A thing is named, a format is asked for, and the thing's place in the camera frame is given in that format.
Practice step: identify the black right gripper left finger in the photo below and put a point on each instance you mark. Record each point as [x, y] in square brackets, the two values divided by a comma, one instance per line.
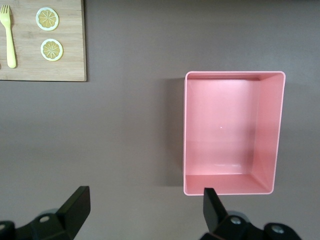
[67, 215]

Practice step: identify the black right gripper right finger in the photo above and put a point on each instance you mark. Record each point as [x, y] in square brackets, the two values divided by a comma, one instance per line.
[215, 215]

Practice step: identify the pink plastic bin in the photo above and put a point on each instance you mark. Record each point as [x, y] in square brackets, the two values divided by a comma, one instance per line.
[225, 125]

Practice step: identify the wooden cutting board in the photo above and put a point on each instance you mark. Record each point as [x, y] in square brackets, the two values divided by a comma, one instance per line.
[27, 72]

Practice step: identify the lemon slice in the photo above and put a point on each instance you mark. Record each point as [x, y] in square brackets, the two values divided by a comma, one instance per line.
[47, 19]
[51, 50]

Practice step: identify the yellow plastic fork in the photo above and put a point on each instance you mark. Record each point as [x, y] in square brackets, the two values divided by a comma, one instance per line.
[10, 45]

